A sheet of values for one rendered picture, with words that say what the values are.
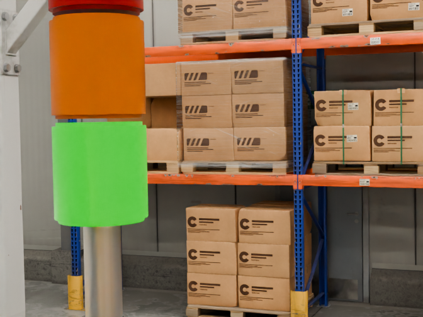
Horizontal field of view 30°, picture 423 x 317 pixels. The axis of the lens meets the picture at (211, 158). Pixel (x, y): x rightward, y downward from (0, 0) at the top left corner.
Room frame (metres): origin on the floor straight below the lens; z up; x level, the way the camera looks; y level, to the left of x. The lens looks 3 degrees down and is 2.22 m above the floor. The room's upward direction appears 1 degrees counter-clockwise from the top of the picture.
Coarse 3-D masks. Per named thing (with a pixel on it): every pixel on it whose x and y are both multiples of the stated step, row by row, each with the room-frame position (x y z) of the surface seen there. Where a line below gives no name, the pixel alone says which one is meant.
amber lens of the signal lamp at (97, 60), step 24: (48, 24) 0.42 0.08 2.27; (72, 24) 0.40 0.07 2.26; (96, 24) 0.40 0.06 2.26; (120, 24) 0.40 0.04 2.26; (72, 48) 0.40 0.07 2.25; (96, 48) 0.40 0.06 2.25; (120, 48) 0.40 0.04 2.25; (144, 48) 0.42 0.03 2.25; (72, 72) 0.40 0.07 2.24; (96, 72) 0.40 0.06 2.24; (120, 72) 0.40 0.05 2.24; (144, 72) 0.42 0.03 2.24; (72, 96) 0.40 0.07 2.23; (96, 96) 0.40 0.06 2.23; (120, 96) 0.40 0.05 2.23; (144, 96) 0.42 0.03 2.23
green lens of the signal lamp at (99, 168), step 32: (64, 128) 0.40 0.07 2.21; (96, 128) 0.40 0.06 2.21; (128, 128) 0.40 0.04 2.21; (64, 160) 0.40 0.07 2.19; (96, 160) 0.40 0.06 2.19; (128, 160) 0.40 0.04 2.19; (64, 192) 0.40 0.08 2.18; (96, 192) 0.40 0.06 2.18; (128, 192) 0.40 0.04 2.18; (64, 224) 0.41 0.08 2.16; (96, 224) 0.40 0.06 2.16; (128, 224) 0.41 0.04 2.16
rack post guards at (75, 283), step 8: (72, 280) 9.09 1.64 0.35; (80, 280) 9.08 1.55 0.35; (72, 288) 9.09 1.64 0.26; (80, 288) 9.08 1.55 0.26; (72, 296) 9.09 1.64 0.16; (80, 296) 9.07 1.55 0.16; (296, 296) 8.07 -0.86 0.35; (304, 296) 8.05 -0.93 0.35; (72, 304) 9.09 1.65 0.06; (80, 304) 9.07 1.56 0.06; (296, 304) 8.07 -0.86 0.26; (304, 304) 8.05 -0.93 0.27; (296, 312) 8.07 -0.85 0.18; (304, 312) 8.05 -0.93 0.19
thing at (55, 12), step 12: (48, 0) 0.41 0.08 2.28; (60, 0) 0.40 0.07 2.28; (72, 0) 0.40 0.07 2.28; (84, 0) 0.40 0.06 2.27; (96, 0) 0.40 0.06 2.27; (108, 0) 0.40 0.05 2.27; (120, 0) 0.40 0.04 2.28; (132, 0) 0.41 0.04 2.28; (60, 12) 0.41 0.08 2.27; (72, 12) 0.41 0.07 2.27; (84, 12) 0.41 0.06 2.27; (96, 12) 0.41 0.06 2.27; (108, 12) 0.41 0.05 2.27; (120, 12) 0.41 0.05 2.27; (132, 12) 0.42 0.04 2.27
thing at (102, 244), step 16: (96, 240) 0.41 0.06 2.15; (112, 240) 0.41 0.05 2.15; (96, 256) 0.41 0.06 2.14; (112, 256) 0.41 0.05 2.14; (96, 272) 0.41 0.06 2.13; (112, 272) 0.41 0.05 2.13; (96, 288) 0.41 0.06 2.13; (112, 288) 0.41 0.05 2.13; (96, 304) 0.41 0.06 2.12; (112, 304) 0.41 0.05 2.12
